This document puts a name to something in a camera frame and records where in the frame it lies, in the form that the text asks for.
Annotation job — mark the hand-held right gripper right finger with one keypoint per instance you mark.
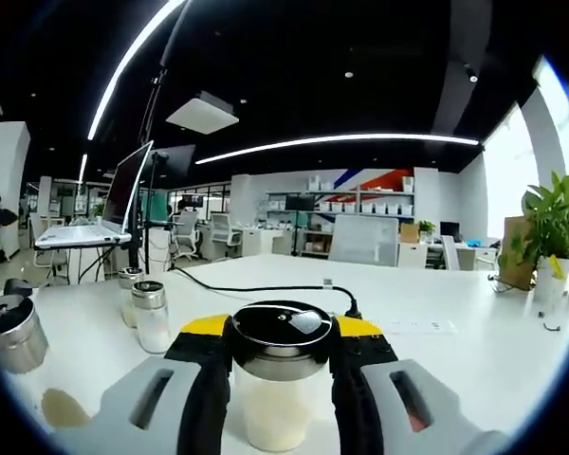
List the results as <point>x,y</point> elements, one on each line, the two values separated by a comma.
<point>355,407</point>

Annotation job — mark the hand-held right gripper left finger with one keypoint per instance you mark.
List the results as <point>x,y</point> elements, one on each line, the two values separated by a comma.
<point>204,407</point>

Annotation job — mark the large seasoning bottle brown powder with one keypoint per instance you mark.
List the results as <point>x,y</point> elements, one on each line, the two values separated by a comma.
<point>19,346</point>

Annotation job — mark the large seasoning bottle white grains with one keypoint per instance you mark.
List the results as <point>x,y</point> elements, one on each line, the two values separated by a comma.
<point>280,417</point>

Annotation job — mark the small seasoning bottle white powder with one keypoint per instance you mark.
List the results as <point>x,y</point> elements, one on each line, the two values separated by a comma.
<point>152,332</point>

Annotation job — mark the small seasoning bottle beige powder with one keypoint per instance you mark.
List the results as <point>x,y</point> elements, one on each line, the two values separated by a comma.
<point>129,279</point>

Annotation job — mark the small green potted plant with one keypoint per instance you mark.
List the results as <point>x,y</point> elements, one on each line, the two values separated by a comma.
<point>98,211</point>
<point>427,227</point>

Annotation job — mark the black laptop stand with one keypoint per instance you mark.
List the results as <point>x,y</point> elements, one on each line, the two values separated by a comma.
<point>133,256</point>

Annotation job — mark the white mesh office chair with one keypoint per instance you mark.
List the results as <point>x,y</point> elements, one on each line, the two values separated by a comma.
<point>360,239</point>

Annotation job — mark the white ceiling light strip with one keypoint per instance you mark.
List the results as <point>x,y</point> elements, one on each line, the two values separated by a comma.
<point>83,168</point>
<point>360,136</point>
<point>118,68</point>

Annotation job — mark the brown cardboard box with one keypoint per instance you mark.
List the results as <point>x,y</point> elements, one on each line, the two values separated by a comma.
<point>409,233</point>

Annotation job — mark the silver open laptop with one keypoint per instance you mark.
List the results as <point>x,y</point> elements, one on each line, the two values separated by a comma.
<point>123,189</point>

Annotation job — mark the white plain chair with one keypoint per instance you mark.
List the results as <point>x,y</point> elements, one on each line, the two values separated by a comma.
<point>451,251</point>

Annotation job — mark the white swivel office chair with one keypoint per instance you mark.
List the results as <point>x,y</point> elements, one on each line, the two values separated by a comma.
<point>187,223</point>
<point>223,223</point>

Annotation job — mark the black laptop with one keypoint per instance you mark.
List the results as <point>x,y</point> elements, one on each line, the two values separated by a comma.
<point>449,229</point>

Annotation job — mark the shelving unit with white bins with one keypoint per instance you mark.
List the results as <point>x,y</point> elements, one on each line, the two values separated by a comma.
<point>389,207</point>

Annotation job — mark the brown paper bag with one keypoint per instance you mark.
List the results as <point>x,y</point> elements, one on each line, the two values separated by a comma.
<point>517,275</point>

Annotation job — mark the small black earpiece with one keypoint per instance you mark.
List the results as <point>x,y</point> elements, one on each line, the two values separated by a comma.
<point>551,327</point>

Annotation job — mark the small black monitor on stand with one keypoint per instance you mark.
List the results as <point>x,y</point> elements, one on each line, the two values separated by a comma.
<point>299,203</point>

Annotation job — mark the white patterned paper cup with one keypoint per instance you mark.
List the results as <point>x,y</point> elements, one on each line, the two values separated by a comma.
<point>550,289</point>

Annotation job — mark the black mounted monitor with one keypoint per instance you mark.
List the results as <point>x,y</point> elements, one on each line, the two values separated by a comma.
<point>175,161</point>

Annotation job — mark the large green potted plant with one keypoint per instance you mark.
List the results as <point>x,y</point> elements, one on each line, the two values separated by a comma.
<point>557,223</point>

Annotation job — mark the white ceiling air conditioner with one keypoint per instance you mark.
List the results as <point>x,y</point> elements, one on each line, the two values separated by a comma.
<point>201,116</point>

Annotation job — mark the large black hanging display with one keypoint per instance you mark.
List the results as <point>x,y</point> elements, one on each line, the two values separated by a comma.
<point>173,38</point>

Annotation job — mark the black ceiling spotlight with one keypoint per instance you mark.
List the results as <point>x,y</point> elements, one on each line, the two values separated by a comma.
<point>472,76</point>

